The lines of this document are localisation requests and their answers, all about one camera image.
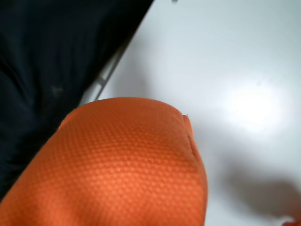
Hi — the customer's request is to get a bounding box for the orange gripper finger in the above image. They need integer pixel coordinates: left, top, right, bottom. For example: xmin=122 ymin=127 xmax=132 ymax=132
xmin=281 ymin=215 xmax=301 ymax=226

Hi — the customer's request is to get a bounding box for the orange bean bag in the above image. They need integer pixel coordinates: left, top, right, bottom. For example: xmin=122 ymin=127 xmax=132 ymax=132
xmin=0 ymin=97 xmax=209 ymax=226

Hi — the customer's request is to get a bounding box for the person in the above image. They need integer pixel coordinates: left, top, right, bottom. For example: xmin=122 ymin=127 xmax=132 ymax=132
xmin=0 ymin=0 xmax=155 ymax=197

